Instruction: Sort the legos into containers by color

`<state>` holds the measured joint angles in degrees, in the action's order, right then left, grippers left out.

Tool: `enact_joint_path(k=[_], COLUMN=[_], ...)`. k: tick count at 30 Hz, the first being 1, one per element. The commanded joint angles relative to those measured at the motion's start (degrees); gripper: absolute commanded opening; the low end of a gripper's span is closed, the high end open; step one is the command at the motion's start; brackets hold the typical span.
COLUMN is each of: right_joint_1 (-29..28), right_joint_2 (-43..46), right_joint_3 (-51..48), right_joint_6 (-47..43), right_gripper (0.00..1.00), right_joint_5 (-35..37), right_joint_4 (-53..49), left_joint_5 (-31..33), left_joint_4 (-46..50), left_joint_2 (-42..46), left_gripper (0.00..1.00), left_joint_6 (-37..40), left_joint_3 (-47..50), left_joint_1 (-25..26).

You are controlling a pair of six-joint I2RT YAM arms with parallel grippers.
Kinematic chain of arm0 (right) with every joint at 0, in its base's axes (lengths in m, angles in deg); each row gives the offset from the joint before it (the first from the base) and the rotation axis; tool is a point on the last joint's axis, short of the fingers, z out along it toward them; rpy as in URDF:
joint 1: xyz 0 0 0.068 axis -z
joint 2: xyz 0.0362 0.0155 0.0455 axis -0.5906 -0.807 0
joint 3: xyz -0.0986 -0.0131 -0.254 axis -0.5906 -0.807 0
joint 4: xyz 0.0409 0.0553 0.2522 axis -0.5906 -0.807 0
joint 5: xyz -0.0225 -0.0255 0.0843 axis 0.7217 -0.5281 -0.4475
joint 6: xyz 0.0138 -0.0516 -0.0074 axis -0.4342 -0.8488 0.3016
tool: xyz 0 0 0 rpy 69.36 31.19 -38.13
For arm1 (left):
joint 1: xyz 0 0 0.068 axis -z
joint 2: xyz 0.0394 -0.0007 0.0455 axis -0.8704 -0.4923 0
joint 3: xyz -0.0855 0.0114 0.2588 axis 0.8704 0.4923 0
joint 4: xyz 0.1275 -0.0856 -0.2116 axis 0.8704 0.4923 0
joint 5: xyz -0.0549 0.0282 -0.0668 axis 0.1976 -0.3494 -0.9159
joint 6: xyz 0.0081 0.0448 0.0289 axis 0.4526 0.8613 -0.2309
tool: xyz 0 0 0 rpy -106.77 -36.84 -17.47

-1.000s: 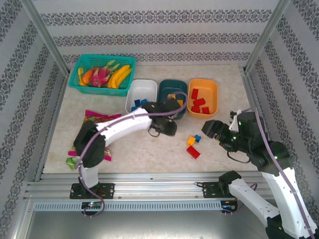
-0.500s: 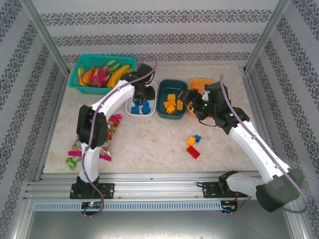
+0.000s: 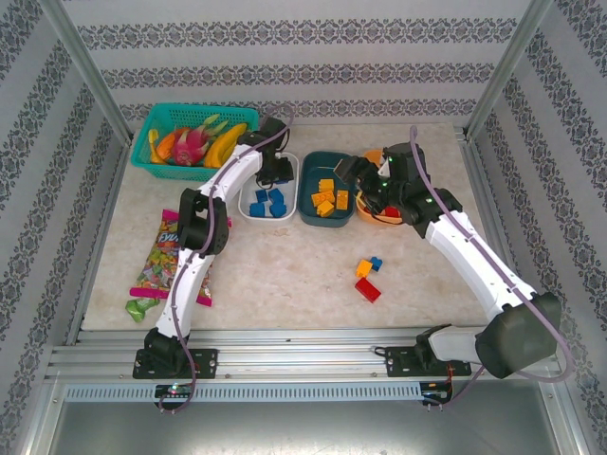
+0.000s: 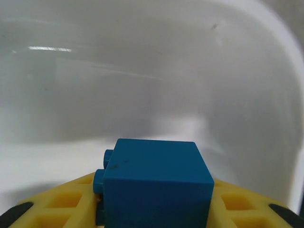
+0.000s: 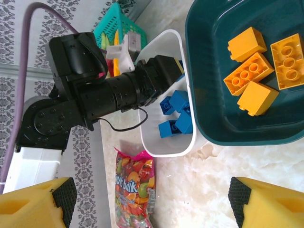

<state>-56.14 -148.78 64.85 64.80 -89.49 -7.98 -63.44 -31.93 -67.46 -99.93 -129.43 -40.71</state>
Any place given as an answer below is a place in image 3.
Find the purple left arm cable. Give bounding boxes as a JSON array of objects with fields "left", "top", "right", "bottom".
[{"left": 158, "top": 104, "right": 295, "bottom": 416}]

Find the aluminium mounting rail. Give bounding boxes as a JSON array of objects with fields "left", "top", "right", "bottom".
[{"left": 45, "top": 328, "right": 563, "bottom": 383}]

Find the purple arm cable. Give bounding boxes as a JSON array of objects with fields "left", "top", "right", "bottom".
[
  {"left": 408, "top": 124, "right": 576, "bottom": 412},
  {"left": 158, "top": 104, "right": 295, "bottom": 416}
]

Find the small yellow toy fruit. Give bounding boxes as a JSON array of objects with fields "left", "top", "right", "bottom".
[{"left": 148, "top": 127, "right": 165, "bottom": 165}]

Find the white oval container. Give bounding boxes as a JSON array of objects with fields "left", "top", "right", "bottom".
[{"left": 236, "top": 151, "right": 301, "bottom": 223}]

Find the green candy packet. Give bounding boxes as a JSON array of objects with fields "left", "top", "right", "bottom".
[{"left": 124, "top": 297, "right": 161, "bottom": 324}]

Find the teal plastic basket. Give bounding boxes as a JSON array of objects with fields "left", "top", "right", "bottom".
[{"left": 130, "top": 102, "right": 261, "bottom": 184}]

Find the pink dragon fruit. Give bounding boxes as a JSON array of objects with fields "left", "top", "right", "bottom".
[{"left": 170, "top": 113, "right": 230, "bottom": 167}]

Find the orange toy fruit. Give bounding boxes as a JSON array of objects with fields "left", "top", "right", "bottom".
[{"left": 156, "top": 131, "right": 178, "bottom": 162}]

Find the grey metal panel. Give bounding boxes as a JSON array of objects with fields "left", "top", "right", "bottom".
[{"left": 46, "top": 378, "right": 575, "bottom": 455}]

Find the grey slotted cable duct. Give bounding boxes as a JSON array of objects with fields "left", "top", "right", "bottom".
[{"left": 63, "top": 382, "right": 424, "bottom": 404}]

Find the yellow banana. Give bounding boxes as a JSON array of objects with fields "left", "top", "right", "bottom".
[
  {"left": 213, "top": 135, "right": 241, "bottom": 170},
  {"left": 203, "top": 121, "right": 250, "bottom": 168}
]

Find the colourful candy bag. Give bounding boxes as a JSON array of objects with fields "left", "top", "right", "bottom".
[{"left": 130, "top": 208, "right": 234, "bottom": 308}]

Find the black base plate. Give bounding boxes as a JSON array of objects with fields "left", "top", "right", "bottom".
[
  {"left": 132, "top": 348, "right": 220, "bottom": 380},
  {"left": 384, "top": 345, "right": 473, "bottom": 378}
]

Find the orange oval container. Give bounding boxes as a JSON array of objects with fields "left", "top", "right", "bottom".
[{"left": 354, "top": 148, "right": 407, "bottom": 229}]

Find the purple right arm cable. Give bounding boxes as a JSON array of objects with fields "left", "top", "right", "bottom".
[{"left": 408, "top": 124, "right": 576, "bottom": 412}]

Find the aluminium frame post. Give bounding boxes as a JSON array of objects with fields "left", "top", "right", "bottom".
[
  {"left": 36, "top": 0, "right": 135, "bottom": 143},
  {"left": 462, "top": 0, "right": 555, "bottom": 139}
]

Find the dark teal oval container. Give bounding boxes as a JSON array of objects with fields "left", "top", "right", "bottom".
[{"left": 296, "top": 150, "right": 359, "bottom": 228}]

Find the aluminium table side rail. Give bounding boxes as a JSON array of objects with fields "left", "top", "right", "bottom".
[
  {"left": 64, "top": 136, "right": 133, "bottom": 346},
  {"left": 462, "top": 136, "right": 542, "bottom": 343}
]

